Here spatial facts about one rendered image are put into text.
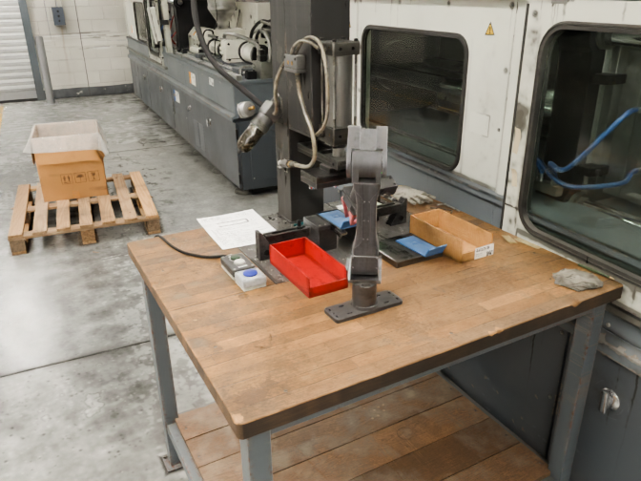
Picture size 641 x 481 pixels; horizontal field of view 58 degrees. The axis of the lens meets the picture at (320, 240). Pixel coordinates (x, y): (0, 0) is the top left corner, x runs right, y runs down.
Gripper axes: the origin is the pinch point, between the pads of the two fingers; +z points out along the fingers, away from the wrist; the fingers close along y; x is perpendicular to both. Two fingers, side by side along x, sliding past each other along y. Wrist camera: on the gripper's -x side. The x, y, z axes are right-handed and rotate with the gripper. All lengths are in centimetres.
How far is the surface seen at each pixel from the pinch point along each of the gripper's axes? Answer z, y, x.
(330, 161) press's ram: -10.4, 14.5, 2.8
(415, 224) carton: 4.8, -3.9, -24.1
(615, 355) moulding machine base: 0, -66, -55
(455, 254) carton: -2.6, -22.2, -24.0
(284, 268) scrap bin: 5.2, -8.6, 24.4
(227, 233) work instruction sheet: 26.2, 23.3, 27.2
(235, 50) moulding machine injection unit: 173, 335, -111
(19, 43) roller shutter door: 467, 800, 35
